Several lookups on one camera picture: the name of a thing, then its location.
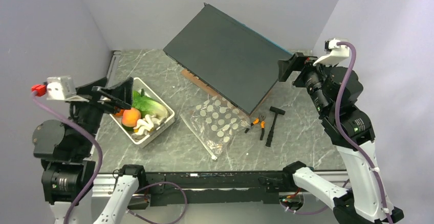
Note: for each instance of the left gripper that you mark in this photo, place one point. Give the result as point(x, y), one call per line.
point(120, 93)

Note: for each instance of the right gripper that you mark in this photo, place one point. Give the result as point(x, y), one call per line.
point(296, 62)

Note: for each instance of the peach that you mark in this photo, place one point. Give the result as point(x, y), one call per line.
point(130, 117)

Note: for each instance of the green lettuce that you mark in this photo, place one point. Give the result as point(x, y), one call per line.
point(148, 106)

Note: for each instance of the white mushrooms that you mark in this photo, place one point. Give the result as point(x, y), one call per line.
point(145, 126)

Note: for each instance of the polka dot zip bag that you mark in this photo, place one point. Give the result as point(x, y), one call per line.
point(215, 122)

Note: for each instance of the orange tangerine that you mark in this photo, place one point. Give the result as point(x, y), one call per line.
point(119, 113)

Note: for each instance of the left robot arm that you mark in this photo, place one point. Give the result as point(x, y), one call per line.
point(66, 145)

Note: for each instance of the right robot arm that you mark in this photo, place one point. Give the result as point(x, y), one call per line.
point(334, 91)

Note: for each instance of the white plastic basket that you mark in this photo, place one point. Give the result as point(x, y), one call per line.
point(139, 85)

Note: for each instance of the green lime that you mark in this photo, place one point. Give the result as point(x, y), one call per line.
point(127, 128)

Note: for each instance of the dark rack server box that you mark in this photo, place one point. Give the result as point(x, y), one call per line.
point(226, 55)

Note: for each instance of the black hammer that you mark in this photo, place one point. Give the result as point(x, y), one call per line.
point(277, 112)

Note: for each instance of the wooden board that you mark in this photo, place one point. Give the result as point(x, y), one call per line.
point(195, 80)

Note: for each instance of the aluminium side rail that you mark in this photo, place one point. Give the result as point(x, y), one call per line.
point(104, 87)

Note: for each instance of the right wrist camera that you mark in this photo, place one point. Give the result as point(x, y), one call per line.
point(334, 53)

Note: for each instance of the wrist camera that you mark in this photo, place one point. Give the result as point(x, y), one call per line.
point(60, 88)
point(334, 53)

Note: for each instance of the orange handled pliers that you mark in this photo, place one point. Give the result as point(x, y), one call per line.
point(261, 121)

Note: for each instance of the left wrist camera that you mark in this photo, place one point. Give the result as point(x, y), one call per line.
point(60, 88)

